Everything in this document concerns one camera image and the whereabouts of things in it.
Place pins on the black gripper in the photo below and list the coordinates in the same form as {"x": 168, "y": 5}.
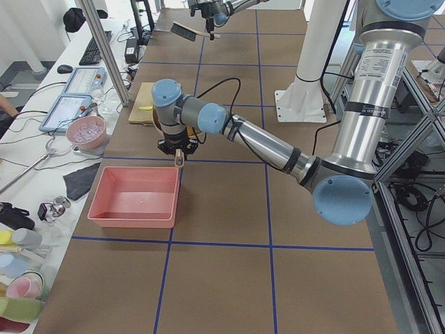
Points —
{"x": 174, "y": 140}
{"x": 208, "y": 16}

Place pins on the beige plastic dustpan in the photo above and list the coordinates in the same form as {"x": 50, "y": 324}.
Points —
{"x": 193, "y": 133}

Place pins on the beige hand brush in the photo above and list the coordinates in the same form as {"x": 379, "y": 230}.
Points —
{"x": 189, "y": 33}

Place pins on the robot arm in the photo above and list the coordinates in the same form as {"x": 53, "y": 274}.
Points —
{"x": 217, "y": 13}
{"x": 340, "y": 184}

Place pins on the pink plastic bin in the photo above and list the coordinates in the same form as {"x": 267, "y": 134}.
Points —
{"x": 136, "y": 197}

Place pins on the wooden cutting board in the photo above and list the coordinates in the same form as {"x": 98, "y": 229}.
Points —
{"x": 143, "y": 98}

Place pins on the pink bowl on scale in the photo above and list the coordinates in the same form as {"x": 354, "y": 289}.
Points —
{"x": 87, "y": 133}

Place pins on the dark grey cloth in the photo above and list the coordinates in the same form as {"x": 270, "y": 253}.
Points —
{"x": 79, "y": 182}

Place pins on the upper blue teach pendant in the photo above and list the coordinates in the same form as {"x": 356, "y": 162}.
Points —
{"x": 85, "y": 79}

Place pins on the blue teach pendant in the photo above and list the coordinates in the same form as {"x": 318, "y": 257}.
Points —
{"x": 85, "y": 79}
{"x": 65, "y": 110}

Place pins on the lower blue teach pendant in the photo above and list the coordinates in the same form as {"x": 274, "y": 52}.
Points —
{"x": 65, "y": 110}

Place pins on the black keyboard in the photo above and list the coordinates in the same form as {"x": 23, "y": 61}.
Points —
{"x": 91, "y": 55}

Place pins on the black computer mouse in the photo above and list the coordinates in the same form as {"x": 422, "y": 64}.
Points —
{"x": 64, "y": 69}

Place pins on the aluminium frame post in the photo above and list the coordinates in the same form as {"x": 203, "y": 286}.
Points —
{"x": 97, "y": 30}

